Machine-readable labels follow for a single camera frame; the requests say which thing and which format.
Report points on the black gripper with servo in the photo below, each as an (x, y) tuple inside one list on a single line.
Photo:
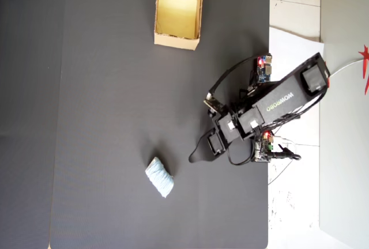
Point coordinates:
[(215, 144)]

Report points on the blue yarn-wrapped foam block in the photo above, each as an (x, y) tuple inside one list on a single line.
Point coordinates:
[(160, 177)]

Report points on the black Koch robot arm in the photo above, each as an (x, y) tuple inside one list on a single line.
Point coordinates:
[(282, 99)]

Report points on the open brown cardboard box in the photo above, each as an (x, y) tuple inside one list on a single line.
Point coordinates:
[(176, 43)]

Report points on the motor controller board, red LED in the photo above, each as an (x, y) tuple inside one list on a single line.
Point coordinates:
[(261, 149)]

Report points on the black power plug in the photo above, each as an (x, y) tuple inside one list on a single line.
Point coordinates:
[(284, 155)]

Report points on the dark grey table mat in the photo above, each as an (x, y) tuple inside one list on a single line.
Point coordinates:
[(29, 116), (129, 102)]

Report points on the blue circuit board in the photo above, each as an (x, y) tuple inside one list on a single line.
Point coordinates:
[(263, 71)]

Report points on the white paper sheet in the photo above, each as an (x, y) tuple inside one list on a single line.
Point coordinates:
[(288, 47)]

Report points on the light grey board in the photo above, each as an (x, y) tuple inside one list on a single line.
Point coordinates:
[(346, 159)]

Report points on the red paper star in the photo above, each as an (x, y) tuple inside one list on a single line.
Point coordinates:
[(365, 54)]

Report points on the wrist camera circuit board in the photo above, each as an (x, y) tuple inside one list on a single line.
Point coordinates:
[(214, 103)]

